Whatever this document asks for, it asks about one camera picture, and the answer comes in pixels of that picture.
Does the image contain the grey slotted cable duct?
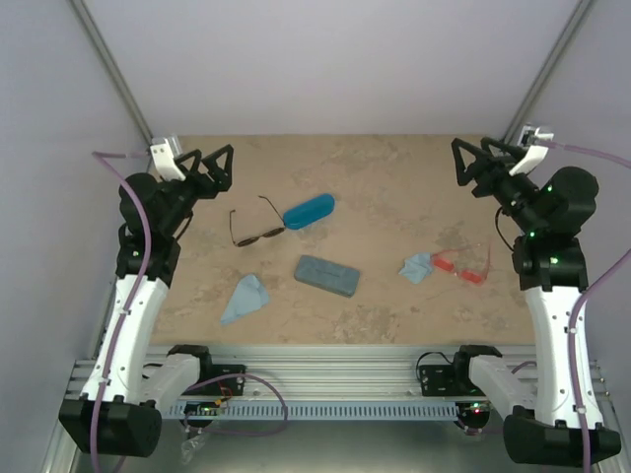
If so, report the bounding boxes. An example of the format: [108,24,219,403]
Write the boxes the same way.
[163,400,459,421]

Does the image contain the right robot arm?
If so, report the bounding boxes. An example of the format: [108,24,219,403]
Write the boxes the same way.
[452,137,621,471]

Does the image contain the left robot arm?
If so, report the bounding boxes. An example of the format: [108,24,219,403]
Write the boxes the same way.
[58,145,234,457]

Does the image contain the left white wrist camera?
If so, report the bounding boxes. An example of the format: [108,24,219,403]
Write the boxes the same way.
[149,135,185,181]

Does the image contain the grey-blue teal-lined glasses case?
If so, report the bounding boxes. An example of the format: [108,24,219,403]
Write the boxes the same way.
[294,255,360,298]

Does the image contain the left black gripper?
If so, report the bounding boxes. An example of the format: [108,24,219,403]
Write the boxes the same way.
[161,146,235,237]

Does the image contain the blue hard glasses case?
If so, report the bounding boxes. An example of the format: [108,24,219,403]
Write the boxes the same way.
[283,193,335,231]

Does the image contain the black mounting plate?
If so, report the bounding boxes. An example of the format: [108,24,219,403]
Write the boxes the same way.
[415,351,476,397]
[185,365,246,398]

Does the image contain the right aluminium frame post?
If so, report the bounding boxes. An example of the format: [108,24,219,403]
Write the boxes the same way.
[502,0,596,142]

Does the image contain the aluminium frame post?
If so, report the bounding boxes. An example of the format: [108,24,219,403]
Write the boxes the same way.
[68,0,153,144]
[502,0,596,142]

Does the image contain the left aluminium frame post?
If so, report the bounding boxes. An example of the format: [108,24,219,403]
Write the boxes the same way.
[68,0,153,144]

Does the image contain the right small circuit board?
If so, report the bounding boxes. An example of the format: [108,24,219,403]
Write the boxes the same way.
[458,401,491,418]

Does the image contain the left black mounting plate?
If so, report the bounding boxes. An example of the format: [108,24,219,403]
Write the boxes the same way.
[185,365,246,398]

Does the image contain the brown tortoiseshell sunglasses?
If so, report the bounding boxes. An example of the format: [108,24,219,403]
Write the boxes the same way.
[229,195,287,248]

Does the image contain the left small circuit board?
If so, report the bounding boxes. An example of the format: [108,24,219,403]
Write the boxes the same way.
[183,399,230,417]

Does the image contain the red translucent sunglasses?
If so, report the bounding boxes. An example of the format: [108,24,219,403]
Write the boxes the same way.
[430,241,491,286]

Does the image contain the light blue cleaning cloth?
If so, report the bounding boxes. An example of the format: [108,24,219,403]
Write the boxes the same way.
[220,274,270,325]

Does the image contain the crumpled blue cleaning cloth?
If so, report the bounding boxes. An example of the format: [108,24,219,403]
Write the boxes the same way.
[398,252,434,285]

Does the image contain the small circuit board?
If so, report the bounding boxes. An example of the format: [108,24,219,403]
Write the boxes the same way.
[458,401,491,418]
[183,399,230,417]

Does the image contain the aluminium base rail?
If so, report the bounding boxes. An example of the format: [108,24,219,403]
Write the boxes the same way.
[63,343,612,401]

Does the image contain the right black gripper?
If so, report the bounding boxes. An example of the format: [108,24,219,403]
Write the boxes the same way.
[453,135,545,232]

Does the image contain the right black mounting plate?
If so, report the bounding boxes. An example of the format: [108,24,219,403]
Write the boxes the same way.
[415,351,476,397]

